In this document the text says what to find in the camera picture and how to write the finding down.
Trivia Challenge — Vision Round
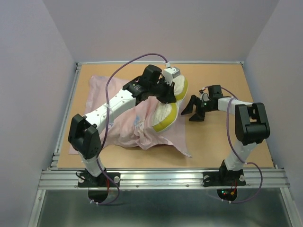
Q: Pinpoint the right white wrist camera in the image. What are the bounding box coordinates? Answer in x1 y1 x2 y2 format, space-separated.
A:
199 87 210 102

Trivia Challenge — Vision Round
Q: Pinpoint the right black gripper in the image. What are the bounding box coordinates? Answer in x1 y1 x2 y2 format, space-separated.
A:
181 95 214 121

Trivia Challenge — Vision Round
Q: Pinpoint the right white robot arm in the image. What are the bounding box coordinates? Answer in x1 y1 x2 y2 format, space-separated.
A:
182 85 270 187

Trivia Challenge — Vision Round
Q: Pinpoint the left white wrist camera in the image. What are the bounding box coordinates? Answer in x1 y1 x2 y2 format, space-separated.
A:
162 62 180 85

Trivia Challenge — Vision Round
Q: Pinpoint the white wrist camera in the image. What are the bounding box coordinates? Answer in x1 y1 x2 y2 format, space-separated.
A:
162 62 180 85
199 87 210 102

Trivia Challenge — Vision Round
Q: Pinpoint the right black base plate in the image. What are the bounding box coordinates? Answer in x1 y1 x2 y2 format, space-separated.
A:
202 171 246 187

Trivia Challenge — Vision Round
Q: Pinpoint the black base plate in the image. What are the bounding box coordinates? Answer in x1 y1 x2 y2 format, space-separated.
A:
75 171 121 188
202 171 246 187

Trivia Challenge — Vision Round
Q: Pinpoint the pink cartoon pillowcase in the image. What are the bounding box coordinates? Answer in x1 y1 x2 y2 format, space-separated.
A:
68 74 194 158

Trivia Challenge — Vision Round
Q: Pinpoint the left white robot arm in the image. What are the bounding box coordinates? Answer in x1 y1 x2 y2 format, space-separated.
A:
68 65 180 186

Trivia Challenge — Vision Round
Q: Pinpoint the cream yellow pillow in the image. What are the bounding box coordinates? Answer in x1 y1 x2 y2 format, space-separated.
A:
151 75 188 132

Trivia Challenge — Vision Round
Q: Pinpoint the aluminium front rail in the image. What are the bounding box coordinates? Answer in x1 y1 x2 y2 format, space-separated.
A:
38 168 290 190

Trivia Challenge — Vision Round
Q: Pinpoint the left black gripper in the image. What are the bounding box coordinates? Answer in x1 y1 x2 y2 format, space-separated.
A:
149 78 176 104

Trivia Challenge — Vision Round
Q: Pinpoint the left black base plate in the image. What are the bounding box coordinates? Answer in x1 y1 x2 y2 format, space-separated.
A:
75 171 121 188

